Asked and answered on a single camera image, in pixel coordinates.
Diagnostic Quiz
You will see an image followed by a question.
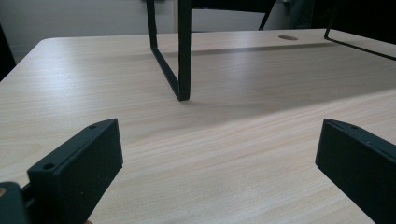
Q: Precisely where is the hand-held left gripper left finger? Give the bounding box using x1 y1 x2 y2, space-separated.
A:
26 118 124 224

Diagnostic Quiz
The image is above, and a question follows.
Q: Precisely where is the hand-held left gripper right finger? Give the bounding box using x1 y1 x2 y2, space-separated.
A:
314 118 396 224

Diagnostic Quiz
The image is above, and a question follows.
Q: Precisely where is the dark object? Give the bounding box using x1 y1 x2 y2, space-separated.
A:
0 23 17 82

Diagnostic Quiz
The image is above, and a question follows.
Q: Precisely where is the black metal shelf stand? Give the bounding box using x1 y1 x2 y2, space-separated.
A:
146 0 396 103

